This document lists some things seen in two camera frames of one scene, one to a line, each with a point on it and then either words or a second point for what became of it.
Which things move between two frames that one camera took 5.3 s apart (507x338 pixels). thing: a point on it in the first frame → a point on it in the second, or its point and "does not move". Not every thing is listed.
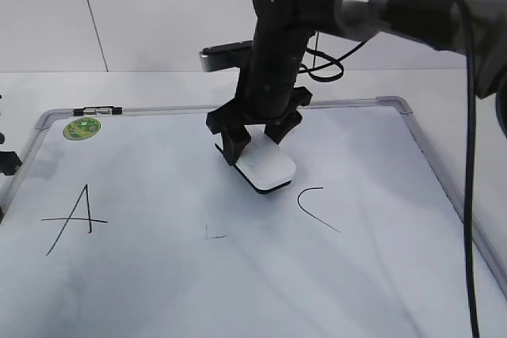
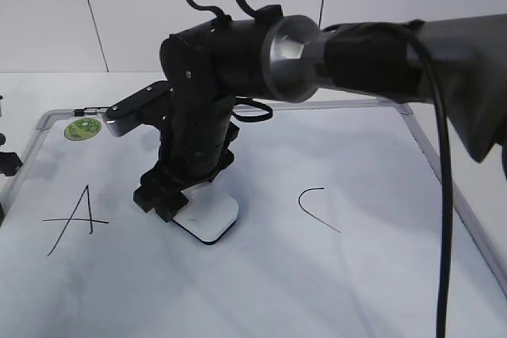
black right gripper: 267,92 → 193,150
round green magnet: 81,128 does not move
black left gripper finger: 9,161 does not move
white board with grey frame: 127,222 does not move
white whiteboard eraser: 264,165 → 210,213
